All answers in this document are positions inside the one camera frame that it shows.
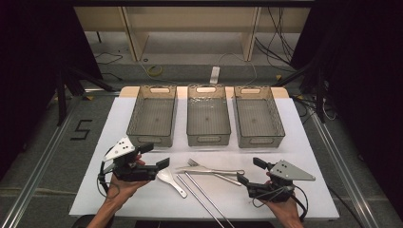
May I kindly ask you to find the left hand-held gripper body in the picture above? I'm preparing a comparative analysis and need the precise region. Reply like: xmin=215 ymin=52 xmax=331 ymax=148
xmin=103 ymin=136 xmax=160 ymax=182

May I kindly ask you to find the person's left hand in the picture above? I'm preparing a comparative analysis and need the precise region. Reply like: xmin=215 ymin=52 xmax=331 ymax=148
xmin=106 ymin=154 xmax=150 ymax=203

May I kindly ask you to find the metal chopstick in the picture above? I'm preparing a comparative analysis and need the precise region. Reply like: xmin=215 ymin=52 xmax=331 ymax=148
xmin=184 ymin=171 xmax=236 ymax=228
xmin=176 ymin=174 xmax=225 ymax=228

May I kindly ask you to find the black metal stand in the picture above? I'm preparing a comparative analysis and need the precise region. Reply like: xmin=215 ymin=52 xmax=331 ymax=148
xmin=55 ymin=63 xmax=117 ymax=127
xmin=272 ymin=56 xmax=327 ymax=124

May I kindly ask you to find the thin black floor cable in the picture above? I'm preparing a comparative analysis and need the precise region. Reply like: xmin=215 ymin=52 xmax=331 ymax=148
xmin=326 ymin=185 xmax=363 ymax=228

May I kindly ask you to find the white ceramic spoon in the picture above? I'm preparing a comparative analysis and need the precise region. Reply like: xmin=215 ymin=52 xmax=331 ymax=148
xmin=156 ymin=167 xmax=188 ymax=200

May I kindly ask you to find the metal floor rail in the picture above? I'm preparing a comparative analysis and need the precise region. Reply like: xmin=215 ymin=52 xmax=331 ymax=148
xmin=0 ymin=94 xmax=83 ymax=228
xmin=308 ymin=110 xmax=381 ymax=228

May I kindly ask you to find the person's right hand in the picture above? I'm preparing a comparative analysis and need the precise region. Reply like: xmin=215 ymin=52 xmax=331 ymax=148
xmin=265 ymin=194 xmax=305 ymax=228

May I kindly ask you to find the white power strip cable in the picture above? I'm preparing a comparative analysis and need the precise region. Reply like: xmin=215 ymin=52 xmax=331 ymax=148
xmin=218 ymin=51 xmax=259 ymax=86

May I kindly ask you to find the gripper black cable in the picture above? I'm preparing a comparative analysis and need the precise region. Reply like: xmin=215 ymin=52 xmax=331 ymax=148
xmin=251 ymin=184 xmax=310 ymax=222
xmin=96 ymin=161 xmax=121 ymax=200

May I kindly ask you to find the bundle of black cables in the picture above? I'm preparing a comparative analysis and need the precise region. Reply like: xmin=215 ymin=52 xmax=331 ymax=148
xmin=255 ymin=6 xmax=297 ymax=74

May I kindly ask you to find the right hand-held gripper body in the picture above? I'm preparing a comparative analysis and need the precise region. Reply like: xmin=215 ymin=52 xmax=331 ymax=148
xmin=246 ymin=160 xmax=317 ymax=203

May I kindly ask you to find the grey plastic bin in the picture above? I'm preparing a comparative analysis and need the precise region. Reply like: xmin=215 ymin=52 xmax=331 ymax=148
xmin=125 ymin=85 xmax=179 ymax=148
xmin=185 ymin=84 xmax=232 ymax=147
xmin=233 ymin=85 xmax=286 ymax=149

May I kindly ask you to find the metal fork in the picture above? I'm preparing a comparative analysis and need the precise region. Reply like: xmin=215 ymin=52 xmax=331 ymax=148
xmin=187 ymin=158 xmax=243 ymax=187

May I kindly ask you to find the yellow tape roll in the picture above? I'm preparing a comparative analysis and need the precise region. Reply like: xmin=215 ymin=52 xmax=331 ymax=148
xmin=146 ymin=65 xmax=164 ymax=78

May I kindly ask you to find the white table cover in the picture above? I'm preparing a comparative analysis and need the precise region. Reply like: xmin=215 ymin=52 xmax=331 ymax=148
xmin=68 ymin=96 xmax=340 ymax=221

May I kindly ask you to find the white power strip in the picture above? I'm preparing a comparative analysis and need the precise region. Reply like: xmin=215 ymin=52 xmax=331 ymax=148
xmin=209 ymin=66 xmax=221 ymax=86

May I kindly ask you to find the wooden shelf unit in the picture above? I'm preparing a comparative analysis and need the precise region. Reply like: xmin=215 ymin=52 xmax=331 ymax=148
xmin=73 ymin=6 xmax=312 ymax=63

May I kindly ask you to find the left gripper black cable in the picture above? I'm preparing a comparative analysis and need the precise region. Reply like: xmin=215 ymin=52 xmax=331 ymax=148
xmin=96 ymin=161 xmax=121 ymax=200

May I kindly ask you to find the black curtain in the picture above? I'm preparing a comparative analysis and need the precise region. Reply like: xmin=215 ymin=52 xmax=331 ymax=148
xmin=0 ymin=0 xmax=103 ymax=179
xmin=291 ymin=0 xmax=403 ymax=219

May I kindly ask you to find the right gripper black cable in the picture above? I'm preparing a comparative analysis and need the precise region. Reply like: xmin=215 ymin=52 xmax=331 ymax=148
xmin=251 ymin=184 xmax=310 ymax=222

